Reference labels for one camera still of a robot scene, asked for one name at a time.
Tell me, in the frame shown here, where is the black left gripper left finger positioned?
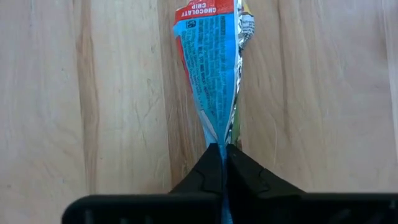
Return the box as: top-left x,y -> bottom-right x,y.
169,142 -> 224,197

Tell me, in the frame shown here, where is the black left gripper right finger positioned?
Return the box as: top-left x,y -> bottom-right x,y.
226,143 -> 307,197

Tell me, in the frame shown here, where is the blue chocolate chip granola bar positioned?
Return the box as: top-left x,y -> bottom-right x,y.
172,0 -> 256,224

